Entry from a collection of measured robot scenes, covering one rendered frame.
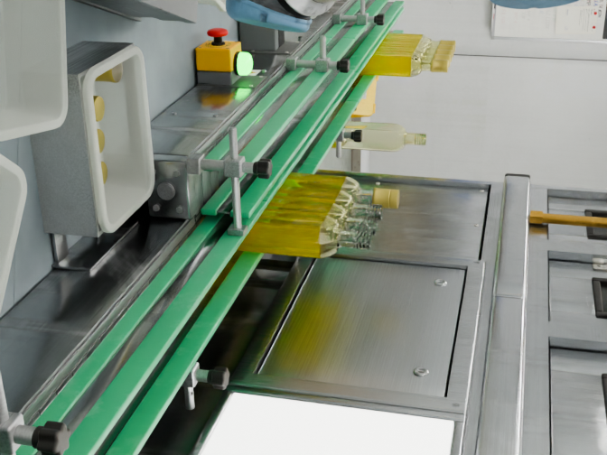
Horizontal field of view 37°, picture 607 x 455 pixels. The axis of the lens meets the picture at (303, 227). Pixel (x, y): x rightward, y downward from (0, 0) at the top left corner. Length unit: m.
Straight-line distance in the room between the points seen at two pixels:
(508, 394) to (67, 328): 0.61
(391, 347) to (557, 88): 6.12
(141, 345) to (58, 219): 0.23
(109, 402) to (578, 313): 0.89
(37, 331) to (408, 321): 0.61
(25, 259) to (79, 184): 0.12
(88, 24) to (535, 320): 0.85
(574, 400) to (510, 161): 6.28
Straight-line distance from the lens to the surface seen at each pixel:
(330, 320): 1.46
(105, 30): 1.39
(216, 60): 1.72
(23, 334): 1.13
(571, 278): 1.73
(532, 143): 7.56
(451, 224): 1.89
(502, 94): 7.44
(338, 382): 1.31
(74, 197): 1.21
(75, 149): 1.18
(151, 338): 1.12
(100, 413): 1.00
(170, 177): 1.36
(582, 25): 7.30
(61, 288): 1.22
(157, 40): 1.57
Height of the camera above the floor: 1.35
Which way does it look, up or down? 13 degrees down
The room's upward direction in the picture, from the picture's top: 95 degrees clockwise
